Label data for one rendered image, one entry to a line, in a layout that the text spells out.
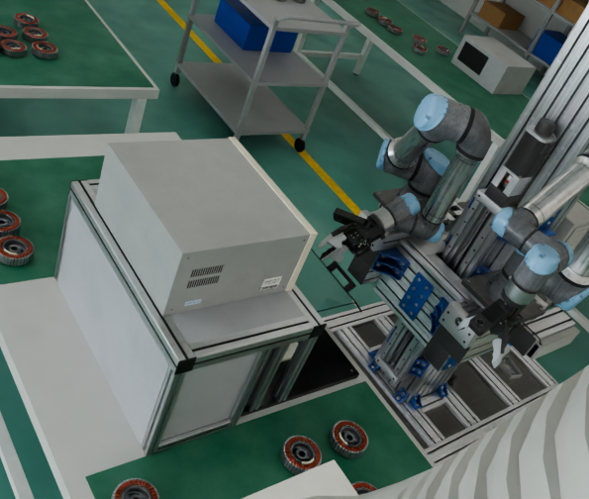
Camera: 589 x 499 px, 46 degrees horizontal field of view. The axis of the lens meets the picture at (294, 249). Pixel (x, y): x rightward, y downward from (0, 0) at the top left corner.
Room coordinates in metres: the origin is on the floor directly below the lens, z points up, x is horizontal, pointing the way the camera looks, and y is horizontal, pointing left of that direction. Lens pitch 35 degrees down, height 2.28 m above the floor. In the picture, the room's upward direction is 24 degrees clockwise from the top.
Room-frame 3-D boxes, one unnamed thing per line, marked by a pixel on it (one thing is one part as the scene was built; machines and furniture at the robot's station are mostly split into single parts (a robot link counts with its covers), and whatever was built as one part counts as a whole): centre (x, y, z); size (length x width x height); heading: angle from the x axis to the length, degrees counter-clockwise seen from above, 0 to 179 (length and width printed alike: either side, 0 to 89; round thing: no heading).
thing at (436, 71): (5.20, -0.39, 0.37); 2.20 x 0.90 x 0.75; 49
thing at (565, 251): (1.62, -0.61, 1.45); 0.11 x 0.11 x 0.08; 58
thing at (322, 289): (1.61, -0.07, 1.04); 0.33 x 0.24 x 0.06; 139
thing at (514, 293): (1.53, -0.57, 1.37); 0.08 x 0.08 x 0.05
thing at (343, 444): (1.38, -0.37, 0.77); 0.11 x 0.11 x 0.04
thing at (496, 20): (9.01, -1.17, 0.37); 0.40 x 0.36 x 0.19; 139
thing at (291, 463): (1.26, -0.25, 0.77); 0.11 x 0.11 x 0.04
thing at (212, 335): (1.46, 0.24, 1.09); 0.68 x 0.44 x 0.05; 49
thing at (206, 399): (1.19, 0.05, 0.91); 0.28 x 0.03 x 0.32; 139
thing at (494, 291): (2.02, -0.72, 1.09); 0.15 x 0.15 x 0.10
